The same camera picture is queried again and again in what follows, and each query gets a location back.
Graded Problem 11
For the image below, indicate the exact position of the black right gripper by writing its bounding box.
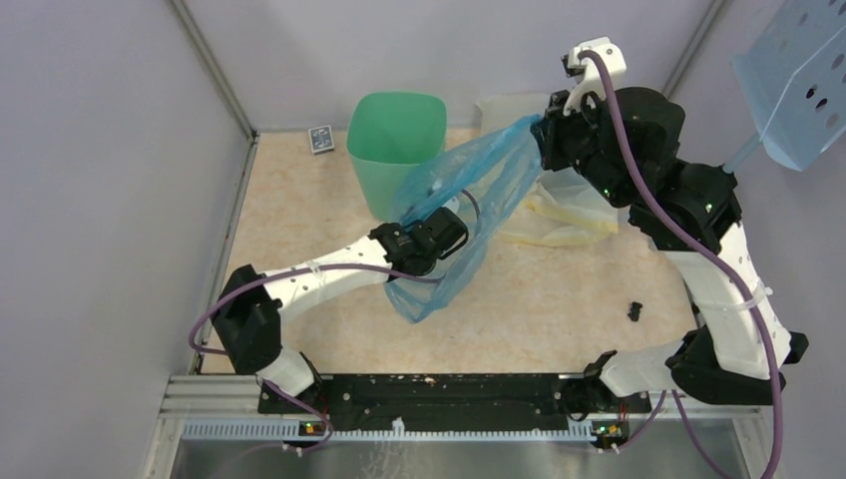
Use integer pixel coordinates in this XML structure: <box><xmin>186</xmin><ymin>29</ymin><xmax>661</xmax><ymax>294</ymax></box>
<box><xmin>531</xmin><ymin>85</ymin><xmax>632</xmax><ymax>210</ymax></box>

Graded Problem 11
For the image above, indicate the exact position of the clear yellow-edged plastic bag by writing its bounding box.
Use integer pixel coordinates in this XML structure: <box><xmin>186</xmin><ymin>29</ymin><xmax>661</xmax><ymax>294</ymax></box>
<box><xmin>476</xmin><ymin>93</ymin><xmax>620</xmax><ymax>247</ymax></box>

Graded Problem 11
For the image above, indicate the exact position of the blue plastic trash bag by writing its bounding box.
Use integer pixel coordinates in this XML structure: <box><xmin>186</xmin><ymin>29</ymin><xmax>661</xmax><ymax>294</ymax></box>
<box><xmin>385</xmin><ymin>114</ymin><xmax>542</xmax><ymax>323</ymax></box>

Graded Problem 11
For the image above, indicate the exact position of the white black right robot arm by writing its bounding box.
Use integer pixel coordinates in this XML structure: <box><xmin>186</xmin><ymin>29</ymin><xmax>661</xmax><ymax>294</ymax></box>
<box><xmin>532</xmin><ymin>87</ymin><xmax>808</xmax><ymax>411</ymax></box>

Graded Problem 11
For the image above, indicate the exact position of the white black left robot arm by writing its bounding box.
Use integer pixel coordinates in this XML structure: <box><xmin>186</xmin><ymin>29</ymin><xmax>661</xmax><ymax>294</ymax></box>
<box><xmin>209</xmin><ymin>207</ymin><xmax>470</xmax><ymax>413</ymax></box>

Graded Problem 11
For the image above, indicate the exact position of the green plastic trash bin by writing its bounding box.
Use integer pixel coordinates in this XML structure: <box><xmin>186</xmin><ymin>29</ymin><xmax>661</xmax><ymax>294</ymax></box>
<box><xmin>346</xmin><ymin>91</ymin><xmax>447</xmax><ymax>222</ymax></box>

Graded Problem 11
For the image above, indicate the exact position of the blue playing card box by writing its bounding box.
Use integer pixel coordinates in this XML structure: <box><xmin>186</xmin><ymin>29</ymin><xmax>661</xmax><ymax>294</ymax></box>
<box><xmin>307</xmin><ymin>125</ymin><xmax>335</xmax><ymax>155</ymax></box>

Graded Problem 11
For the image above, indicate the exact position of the light blue tripod stand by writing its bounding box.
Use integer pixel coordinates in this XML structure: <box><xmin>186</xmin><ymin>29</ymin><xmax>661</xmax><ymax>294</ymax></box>
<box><xmin>721</xmin><ymin>133</ymin><xmax>761</xmax><ymax>175</ymax></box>

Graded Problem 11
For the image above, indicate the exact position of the small black plastic part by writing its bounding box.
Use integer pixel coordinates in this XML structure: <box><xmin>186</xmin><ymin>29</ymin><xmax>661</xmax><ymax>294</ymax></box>
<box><xmin>627</xmin><ymin>301</ymin><xmax>643</xmax><ymax>322</ymax></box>

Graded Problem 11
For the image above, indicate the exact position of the perforated light blue panel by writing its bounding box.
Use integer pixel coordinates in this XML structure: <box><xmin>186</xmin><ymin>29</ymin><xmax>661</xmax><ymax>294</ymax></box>
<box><xmin>731</xmin><ymin>0</ymin><xmax>845</xmax><ymax>172</ymax></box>

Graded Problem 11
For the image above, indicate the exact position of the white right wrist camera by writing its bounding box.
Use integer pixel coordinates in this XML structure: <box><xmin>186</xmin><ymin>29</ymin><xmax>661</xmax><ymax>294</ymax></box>
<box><xmin>562</xmin><ymin>37</ymin><xmax>628</xmax><ymax>117</ymax></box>

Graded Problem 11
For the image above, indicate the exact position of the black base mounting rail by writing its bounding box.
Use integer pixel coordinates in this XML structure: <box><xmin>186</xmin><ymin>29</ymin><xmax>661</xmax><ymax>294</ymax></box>
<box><xmin>257</xmin><ymin>373</ymin><xmax>651</xmax><ymax>432</ymax></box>

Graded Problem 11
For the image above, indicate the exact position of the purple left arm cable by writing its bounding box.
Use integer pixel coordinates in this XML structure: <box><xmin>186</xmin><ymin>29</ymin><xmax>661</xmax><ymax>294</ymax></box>
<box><xmin>188</xmin><ymin>188</ymin><xmax>483</xmax><ymax>457</ymax></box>

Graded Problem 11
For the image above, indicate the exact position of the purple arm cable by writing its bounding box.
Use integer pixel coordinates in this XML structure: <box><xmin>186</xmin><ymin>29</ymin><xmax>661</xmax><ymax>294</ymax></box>
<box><xmin>188</xmin><ymin>188</ymin><xmax>483</xmax><ymax>457</ymax></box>
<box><xmin>578</xmin><ymin>49</ymin><xmax>786</xmax><ymax>479</ymax></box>

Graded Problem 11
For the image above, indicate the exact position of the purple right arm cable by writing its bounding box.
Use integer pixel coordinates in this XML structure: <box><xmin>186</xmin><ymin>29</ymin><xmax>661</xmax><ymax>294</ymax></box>
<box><xmin>578</xmin><ymin>49</ymin><xmax>786</xmax><ymax>479</ymax></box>

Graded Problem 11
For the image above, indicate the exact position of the white cable duct strip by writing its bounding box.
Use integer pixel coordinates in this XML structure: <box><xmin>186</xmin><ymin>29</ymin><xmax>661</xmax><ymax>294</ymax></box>
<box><xmin>182</xmin><ymin>418</ymin><xmax>596</xmax><ymax>442</ymax></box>

